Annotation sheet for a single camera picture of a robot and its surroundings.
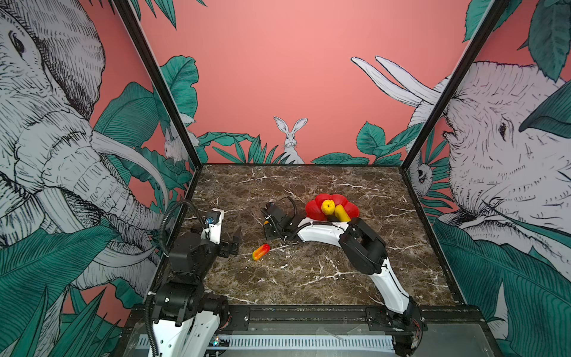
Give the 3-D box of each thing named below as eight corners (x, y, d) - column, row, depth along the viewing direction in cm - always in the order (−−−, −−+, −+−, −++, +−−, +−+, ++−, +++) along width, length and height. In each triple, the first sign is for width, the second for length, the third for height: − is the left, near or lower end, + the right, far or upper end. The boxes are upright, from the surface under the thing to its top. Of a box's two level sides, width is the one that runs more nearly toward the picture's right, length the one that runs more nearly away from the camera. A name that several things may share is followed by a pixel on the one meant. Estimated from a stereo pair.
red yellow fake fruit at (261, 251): (256, 262, 89) (255, 259, 86) (251, 256, 90) (250, 253, 88) (271, 250, 92) (271, 247, 90) (267, 244, 94) (266, 241, 91)
